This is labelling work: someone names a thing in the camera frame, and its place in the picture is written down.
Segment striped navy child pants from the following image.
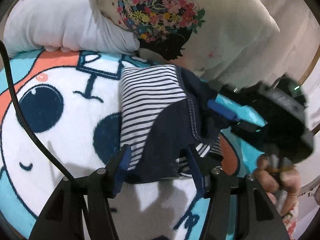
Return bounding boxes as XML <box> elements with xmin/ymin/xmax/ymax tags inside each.
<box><xmin>120</xmin><ymin>65</ymin><xmax>221</xmax><ymax>184</ymax></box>

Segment right hand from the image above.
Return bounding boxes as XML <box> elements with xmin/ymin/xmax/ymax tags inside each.
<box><xmin>253</xmin><ymin>154</ymin><xmax>301</xmax><ymax>216</ymax></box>

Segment white plush seal toy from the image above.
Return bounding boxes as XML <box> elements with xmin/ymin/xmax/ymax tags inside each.
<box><xmin>3</xmin><ymin>0</ymin><xmax>140</xmax><ymax>57</ymax></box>

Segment turquoise cartoon fleece blanket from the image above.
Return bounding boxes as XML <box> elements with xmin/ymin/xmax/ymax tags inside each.
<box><xmin>0</xmin><ymin>48</ymin><xmax>268</xmax><ymax>240</ymax></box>

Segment black cable left camera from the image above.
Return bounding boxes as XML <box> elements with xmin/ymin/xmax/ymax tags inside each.
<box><xmin>0</xmin><ymin>41</ymin><xmax>75</xmax><ymax>183</ymax></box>

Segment cream floral print pillow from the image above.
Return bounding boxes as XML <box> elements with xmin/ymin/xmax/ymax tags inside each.
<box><xmin>98</xmin><ymin>0</ymin><xmax>279</xmax><ymax>74</ymax></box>

